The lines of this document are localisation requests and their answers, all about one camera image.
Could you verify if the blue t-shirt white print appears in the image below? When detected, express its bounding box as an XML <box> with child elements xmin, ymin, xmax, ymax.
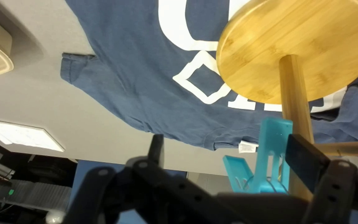
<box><xmin>60</xmin><ymin>0</ymin><xmax>358</xmax><ymax>152</ymax></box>

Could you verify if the wooden mug tree hanger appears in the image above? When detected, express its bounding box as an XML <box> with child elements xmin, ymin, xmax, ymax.
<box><xmin>216</xmin><ymin>0</ymin><xmax>358</xmax><ymax>202</ymax></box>

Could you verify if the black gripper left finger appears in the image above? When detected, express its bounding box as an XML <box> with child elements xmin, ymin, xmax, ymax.
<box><xmin>64</xmin><ymin>133</ymin><xmax>205</xmax><ymax>224</ymax></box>

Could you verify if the white paper sheet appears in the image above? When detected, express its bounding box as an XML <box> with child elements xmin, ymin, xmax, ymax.
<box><xmin>0</xmin><ymin>117</ymin><xmax>66</xmax><ymax>153</ymax></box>

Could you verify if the blue plastic clip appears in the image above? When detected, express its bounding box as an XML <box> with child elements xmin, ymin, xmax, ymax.
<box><xmin>221</xmin><ymin>117</ymin><xmax>294</xmax><ymax>196</ymax></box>

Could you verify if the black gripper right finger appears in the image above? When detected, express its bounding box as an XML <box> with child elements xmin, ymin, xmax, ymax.
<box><xmin>286</xmin><ymin>133</ymin><xmax>358</xmax><ymax>224</ymax></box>

